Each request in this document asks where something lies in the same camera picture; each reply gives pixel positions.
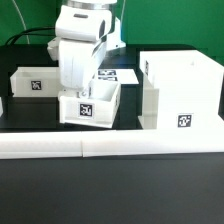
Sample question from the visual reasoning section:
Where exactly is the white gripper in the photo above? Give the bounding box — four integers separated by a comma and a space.
59, 39, 107, 99

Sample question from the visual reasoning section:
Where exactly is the white front drawer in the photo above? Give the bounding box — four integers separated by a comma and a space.
58, 79, 121, 128

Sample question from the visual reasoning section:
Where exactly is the white drawer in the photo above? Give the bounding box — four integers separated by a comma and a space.
10, 67, 62, 97
58, 79, 121, 128

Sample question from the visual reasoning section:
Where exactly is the white drawer cabinet box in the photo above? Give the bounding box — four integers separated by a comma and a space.
139, 50, 224, 130

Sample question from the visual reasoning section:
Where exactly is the white rear drawer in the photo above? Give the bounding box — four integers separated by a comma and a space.
10, 67, 62, 97

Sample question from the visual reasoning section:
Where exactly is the white marker sheet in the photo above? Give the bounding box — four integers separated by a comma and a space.
98, 69, 138, 85

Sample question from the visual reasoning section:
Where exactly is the white L-shaped fence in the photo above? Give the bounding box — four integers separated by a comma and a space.
0, 129, 224, 159

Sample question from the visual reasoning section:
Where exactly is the white thin cable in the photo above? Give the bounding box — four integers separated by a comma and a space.
11, 0, 31, 45

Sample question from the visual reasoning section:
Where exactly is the black cable bundle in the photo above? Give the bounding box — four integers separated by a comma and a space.
4, 27, 58, 46

